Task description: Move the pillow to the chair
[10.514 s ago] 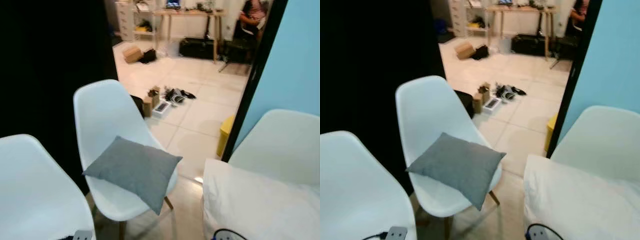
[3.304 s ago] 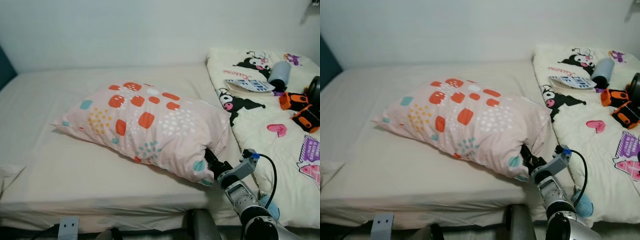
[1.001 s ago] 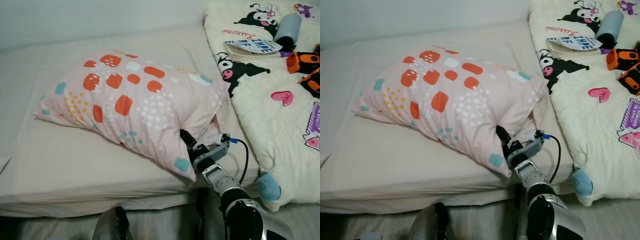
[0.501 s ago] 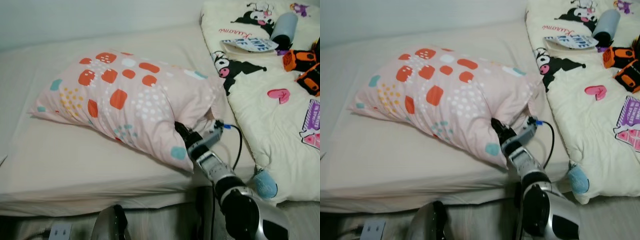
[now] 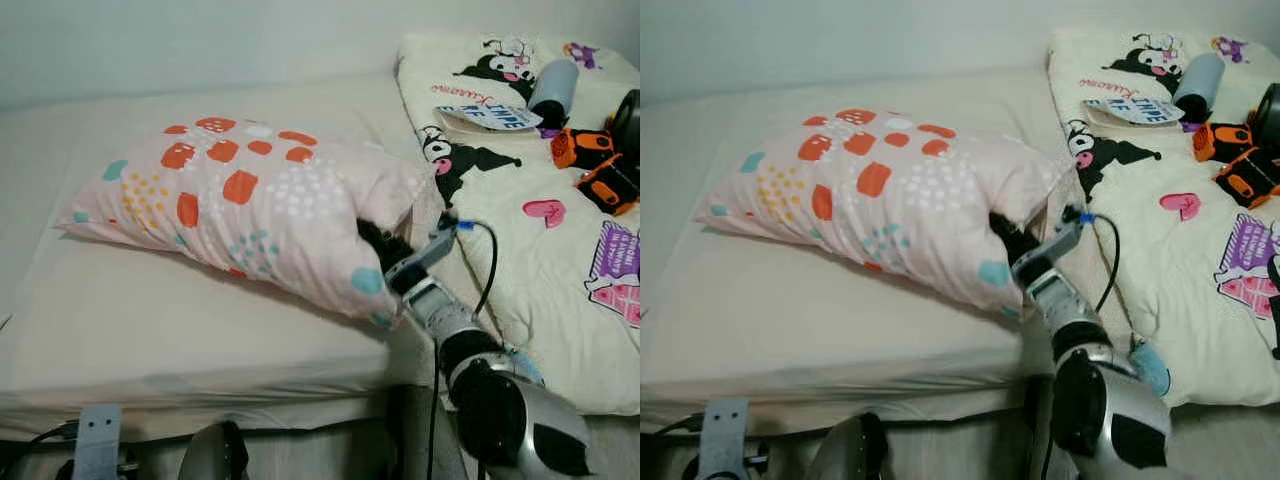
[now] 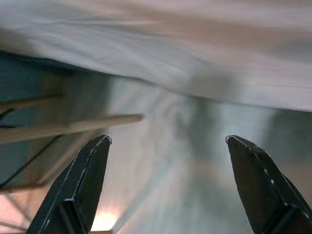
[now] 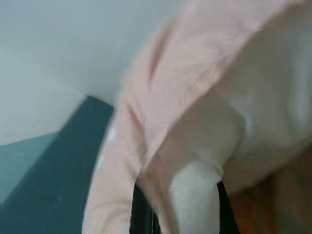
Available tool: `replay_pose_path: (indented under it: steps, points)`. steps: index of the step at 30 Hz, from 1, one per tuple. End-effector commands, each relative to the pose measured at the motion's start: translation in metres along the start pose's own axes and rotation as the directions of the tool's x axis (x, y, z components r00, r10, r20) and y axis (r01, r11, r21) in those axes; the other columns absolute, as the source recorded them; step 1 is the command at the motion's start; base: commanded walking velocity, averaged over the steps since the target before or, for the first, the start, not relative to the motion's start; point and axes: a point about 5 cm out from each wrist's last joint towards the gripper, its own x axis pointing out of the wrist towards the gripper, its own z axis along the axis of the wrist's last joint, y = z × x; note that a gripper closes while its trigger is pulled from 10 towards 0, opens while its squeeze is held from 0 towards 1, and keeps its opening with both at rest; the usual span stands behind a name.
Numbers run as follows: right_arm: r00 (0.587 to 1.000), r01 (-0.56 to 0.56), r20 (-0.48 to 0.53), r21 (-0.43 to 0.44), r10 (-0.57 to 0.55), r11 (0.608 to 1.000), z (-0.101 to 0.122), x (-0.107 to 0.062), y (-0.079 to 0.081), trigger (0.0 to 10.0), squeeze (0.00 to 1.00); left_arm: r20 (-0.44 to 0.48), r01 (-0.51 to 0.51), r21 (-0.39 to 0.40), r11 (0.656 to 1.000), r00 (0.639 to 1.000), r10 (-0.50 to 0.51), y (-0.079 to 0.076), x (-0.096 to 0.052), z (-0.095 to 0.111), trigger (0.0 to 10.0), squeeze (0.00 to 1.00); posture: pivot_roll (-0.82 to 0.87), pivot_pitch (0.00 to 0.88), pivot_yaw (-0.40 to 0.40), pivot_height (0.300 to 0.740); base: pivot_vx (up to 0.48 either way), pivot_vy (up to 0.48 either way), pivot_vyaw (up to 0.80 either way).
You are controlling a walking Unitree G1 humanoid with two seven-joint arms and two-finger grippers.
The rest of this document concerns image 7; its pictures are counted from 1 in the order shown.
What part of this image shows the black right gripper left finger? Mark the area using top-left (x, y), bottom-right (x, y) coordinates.
top-left (132, 179), bottom-right (162, 234)

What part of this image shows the pink and white pillow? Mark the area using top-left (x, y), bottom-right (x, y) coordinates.
top-left (81, 0), bottom-right (312, 234)

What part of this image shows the teal upholstered furniture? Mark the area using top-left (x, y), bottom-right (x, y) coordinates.
top-left (0, 95), bottom-right (115, 234)

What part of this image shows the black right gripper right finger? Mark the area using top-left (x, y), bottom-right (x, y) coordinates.
top-left (214, 179), bottom-right (241, 234)

